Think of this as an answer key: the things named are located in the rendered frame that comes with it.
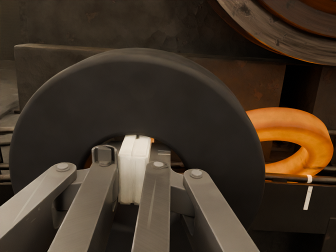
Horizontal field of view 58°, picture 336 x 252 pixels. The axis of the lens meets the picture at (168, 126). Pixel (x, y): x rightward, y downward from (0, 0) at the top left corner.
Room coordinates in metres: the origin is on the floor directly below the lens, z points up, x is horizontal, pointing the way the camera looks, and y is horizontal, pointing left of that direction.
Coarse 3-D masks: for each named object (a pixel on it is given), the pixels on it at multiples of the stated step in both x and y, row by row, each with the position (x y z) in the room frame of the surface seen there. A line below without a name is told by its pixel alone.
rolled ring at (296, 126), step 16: (256, 112) 0.37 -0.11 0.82; (272, 112) 0.37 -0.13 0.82; (288, 112) 0.37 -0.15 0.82; (304, 112) 0.38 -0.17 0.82; (256, 128) 0.36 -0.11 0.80; (272, 128) 0.35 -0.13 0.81; (288, 128) 0.35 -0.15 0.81; (304, 128) 0.36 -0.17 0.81; (320, 128) 0.37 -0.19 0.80; (304, 144) 0.37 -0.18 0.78; (320, 144) 0.37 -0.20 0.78; (288, 160) 0.44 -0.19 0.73; (304, 160) 0.41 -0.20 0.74; (320, 160) 0.40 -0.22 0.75
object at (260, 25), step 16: (224, 0) 0.41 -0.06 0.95; (240, 0) 0.41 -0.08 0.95; (240, 16) 0.41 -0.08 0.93; (256, 16) 0.41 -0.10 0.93; (272, 16) 0.41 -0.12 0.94; (256, 32) 0.41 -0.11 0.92; (272, 32) 0.41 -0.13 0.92; (288, 32) 0.41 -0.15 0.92; (304, 32) 0.41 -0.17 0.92; (272, 48) 0.41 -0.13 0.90; (288, 48) 0.41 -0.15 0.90; (304, 48) 0.41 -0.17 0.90; (320, 48) 0.41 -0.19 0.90
